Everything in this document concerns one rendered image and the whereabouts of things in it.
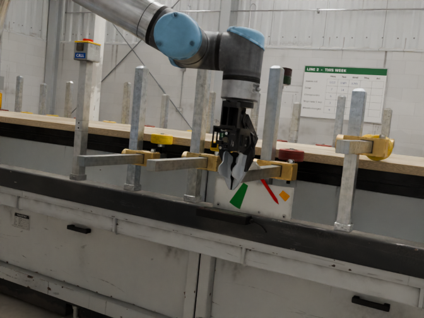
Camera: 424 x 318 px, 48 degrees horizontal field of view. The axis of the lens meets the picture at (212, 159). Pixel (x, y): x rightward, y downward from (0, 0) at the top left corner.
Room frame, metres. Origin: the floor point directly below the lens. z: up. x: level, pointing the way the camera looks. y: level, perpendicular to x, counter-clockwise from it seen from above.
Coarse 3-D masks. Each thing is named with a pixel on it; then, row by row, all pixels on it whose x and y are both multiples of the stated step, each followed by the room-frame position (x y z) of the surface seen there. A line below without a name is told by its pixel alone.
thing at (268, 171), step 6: (264, 168) 1.28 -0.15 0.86; (270, 168) 1.32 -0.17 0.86; (276, 168) 1.37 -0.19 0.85; (246, 174) 1.18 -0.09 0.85; (252, 174) 1.21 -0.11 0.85; (258, 174) 1.25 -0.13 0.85; (264, 174) 1.29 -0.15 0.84; (270, 174) 1.33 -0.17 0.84; (276, 174) 1.37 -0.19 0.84; (246, 180) 1.18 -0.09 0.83; (252, 180) 1.22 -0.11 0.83
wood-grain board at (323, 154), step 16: (0, 112) 2.81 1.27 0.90; (16, 112) 3.19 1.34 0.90; (64, 128) 2.03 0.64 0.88; (96, 128) 1.95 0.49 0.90; (112, 128) 2.03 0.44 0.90; (128, 128) 2.21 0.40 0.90; (144, 128) 2.45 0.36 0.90; (160, 128) 2.72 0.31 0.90; (208, 144) 1.71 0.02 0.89; (256, 144) 1.77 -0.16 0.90; (288, 144) 2.09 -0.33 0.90; (304, 144) 2.28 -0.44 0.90; (304, 160) 1.54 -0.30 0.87; (320, 160) 1.52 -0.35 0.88; (336, 160) 1.49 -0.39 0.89; (368, 160) 1.45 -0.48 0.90; (384, 160) 1.52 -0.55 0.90; (400, 160) 1.62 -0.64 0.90; (416, 160) 1.74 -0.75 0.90
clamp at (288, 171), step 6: (258, 162) 1.44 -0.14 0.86; (264, 162) 1.43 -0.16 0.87; (270, 162) 1.42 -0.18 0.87; (276, 162) 1.41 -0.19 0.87; (282, 162) 1.42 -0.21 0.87; (282, 168) 1.40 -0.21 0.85; (288, 168) 1.39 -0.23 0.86; (294, 168) 1.40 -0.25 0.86; (282, 174) 1.40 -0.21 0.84; (288, 174) 1.39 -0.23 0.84; (294, 174) 1.41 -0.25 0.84
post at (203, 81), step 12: (204, 72) 1.54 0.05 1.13; (204, 84) 1.54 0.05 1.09; (204, 96) 1.54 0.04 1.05; (204, 108) 1.55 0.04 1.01; (192, 120) 1.56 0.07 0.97; (204, 120) 1.56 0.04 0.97; (192, 132) 1.56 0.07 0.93; (204, 132) 1.56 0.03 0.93; (192, 144) 1.55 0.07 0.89; (192, 168) 1.55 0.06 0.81; (192, 180) 1.55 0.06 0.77; (192, 192) 1.55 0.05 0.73
